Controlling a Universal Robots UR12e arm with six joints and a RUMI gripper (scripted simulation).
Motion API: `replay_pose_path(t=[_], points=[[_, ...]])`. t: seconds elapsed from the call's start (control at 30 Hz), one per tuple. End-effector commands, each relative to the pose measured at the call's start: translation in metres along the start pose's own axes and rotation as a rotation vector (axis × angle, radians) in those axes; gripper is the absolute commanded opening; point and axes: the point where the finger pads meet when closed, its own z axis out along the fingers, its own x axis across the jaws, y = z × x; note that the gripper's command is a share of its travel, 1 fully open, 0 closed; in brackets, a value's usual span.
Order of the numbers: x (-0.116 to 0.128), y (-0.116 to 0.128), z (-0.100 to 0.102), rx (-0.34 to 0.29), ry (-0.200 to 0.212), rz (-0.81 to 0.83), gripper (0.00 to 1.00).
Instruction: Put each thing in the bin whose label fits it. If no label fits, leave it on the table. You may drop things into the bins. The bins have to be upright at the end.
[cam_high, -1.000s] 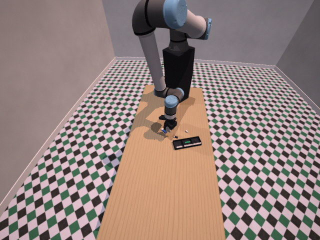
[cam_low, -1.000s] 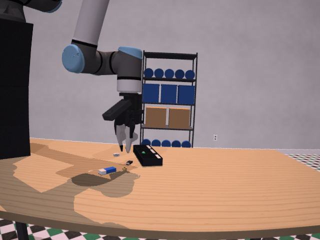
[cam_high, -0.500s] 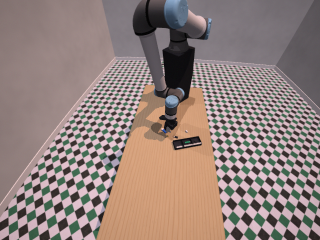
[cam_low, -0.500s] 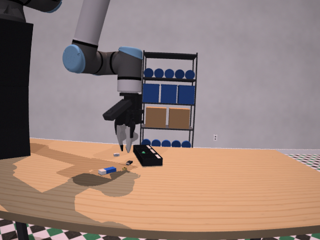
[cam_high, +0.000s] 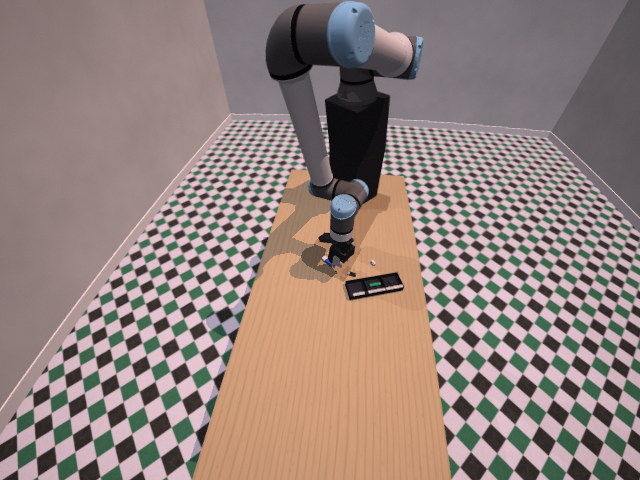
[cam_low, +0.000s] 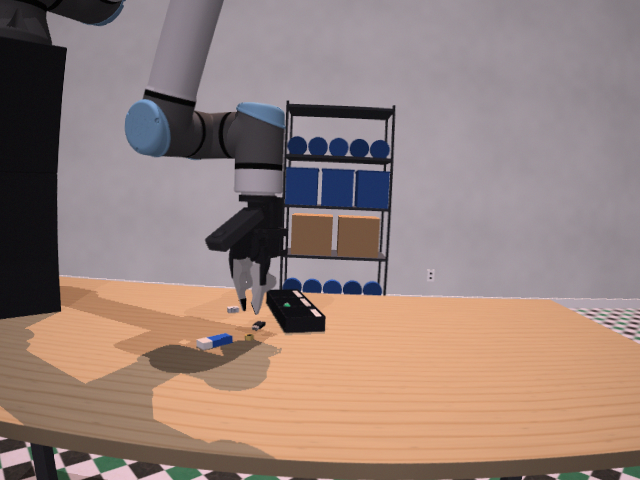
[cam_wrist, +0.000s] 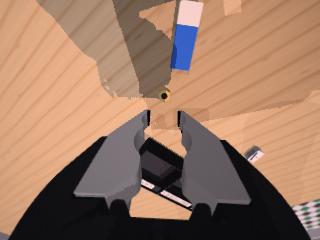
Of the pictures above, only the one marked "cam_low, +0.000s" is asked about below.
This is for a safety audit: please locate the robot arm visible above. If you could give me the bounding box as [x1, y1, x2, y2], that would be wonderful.
[0, 0, 286, 252]

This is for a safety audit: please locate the black rack of three labelled bins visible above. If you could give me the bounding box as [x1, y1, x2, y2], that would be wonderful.
[266, 289, 326, 333]

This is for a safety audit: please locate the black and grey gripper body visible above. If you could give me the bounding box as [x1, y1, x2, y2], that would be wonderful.
[232, 195, 288, 262]

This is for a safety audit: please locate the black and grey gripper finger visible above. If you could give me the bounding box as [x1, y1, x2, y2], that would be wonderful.
[229, 247, 253, 311]
[250, 244, 276, 315]

